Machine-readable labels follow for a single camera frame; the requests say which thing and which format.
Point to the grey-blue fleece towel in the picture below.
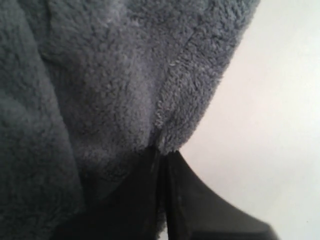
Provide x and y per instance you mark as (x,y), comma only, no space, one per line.
(87,85)

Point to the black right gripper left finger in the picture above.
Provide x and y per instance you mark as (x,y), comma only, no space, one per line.
(128,213)

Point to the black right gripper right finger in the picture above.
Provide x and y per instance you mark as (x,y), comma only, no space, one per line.
(195,212)

